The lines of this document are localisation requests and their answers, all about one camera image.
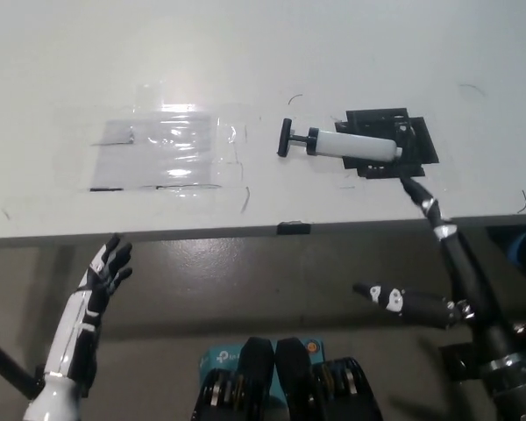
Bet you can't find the white and black left hand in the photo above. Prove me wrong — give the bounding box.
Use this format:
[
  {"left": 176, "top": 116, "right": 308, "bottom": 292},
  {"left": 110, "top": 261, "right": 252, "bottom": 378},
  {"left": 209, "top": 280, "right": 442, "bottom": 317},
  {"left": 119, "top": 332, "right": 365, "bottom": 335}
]
[{"left": 42, "top": 233, "right": 135, "bottom": 379}]

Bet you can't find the black and white right hand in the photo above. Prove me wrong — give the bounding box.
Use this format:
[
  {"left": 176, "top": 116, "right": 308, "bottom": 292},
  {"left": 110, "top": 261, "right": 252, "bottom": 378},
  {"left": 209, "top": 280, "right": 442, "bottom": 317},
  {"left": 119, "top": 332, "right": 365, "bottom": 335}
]
[{"left": 352, "top": 175, "right": 526, "bottom": 366}]

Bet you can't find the small white air pump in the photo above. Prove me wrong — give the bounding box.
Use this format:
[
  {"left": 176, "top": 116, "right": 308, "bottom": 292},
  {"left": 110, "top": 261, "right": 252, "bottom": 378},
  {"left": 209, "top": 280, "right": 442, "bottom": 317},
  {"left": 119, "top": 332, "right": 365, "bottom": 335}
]
[{"left": 276, "top": 118, "right": 404, "bottom": 161}]

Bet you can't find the black diagonal table leg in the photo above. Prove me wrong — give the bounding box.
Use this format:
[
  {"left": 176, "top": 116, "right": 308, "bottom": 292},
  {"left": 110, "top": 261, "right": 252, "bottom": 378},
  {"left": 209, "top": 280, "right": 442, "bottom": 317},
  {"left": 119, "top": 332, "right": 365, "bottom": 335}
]
[{"left": 0, "top": 329, "right": 37, "bottom": 400}]

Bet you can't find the black tape square patch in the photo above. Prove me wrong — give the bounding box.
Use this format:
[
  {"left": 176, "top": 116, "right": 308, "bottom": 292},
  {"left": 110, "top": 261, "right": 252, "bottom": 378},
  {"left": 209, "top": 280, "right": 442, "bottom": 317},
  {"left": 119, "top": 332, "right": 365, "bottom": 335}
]
[{"left": 335, "top": 106, "right": 440, "bottom": 180}]

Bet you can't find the teal cardboard box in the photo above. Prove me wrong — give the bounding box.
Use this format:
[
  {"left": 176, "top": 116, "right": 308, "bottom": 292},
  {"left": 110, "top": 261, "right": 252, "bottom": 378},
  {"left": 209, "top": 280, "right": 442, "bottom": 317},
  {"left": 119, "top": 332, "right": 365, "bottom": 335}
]
[{"left": 200, "top": 337, "right": 326, "bottom": 403}]

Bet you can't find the small black edge clip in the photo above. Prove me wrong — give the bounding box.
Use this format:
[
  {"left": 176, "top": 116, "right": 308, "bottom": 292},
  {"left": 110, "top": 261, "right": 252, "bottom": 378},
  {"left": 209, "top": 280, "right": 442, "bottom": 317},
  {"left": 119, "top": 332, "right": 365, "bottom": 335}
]
[{"left": 276, "top": 222, "right": 312, "bottom": 236}]

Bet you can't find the clear plastic film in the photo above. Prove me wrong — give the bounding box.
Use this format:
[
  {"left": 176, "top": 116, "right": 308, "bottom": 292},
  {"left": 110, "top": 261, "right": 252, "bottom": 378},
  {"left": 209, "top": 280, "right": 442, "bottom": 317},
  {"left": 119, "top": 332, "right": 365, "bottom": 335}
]
[{"left": 74, "top": 82, "right": 249, "bottom": 194}]

